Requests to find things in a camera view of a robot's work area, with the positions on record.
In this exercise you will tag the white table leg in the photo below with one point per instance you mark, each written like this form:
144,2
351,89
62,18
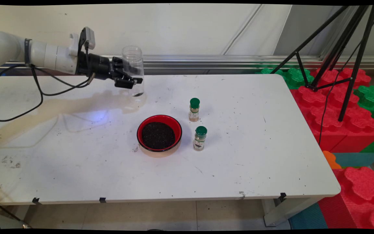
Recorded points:
281,214

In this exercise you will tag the clear plastic jar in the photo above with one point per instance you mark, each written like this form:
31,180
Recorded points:
133,55

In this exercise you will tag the green foam block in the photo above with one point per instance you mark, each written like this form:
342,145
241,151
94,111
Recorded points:
370,96
295,78

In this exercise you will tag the green-capped spice bottle dark contents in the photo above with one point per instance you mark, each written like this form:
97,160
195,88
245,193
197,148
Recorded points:
200,139

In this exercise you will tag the white wall conduit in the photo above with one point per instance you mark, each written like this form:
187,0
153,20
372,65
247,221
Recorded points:
240,32

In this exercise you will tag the black tripod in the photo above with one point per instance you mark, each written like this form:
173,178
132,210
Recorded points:
358,61

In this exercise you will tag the teal foam mat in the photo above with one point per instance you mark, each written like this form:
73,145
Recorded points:
307,217
355,160

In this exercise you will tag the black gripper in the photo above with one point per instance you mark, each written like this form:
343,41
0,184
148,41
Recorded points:
99,66

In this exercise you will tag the orange foam piece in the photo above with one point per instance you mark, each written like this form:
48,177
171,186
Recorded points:
330,160

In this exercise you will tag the red bowl with black rim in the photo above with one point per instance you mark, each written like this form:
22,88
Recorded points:
169,119

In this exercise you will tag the aluminium wall rail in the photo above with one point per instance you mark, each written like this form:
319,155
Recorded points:
239,61

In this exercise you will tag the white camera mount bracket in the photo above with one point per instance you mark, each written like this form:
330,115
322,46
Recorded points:
74,45

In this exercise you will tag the black table edge clip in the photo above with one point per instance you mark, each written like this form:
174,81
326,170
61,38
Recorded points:
282,196
103,200
36,200

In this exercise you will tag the green-capped spice bottle pale contents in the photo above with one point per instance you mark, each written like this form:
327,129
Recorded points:
194,112

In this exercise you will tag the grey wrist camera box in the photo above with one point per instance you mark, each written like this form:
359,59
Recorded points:
89,35

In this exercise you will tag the red foam block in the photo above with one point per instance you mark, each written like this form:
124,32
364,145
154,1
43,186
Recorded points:
359,195
352,136

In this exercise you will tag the thin black stand legs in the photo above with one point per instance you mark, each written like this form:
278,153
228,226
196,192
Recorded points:
8,212

